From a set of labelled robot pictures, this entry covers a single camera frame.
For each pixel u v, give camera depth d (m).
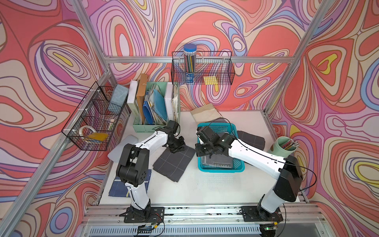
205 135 0.60
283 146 0.84
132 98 0.86
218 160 0.90
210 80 0.87
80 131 0.66
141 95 0.85
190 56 0.73
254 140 1.01
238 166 0.85
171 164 0.90
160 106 0.98
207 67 0.96
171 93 0.96
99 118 0.90
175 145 0.80
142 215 0.65
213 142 0.59
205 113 1.18
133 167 0.49
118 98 0.81
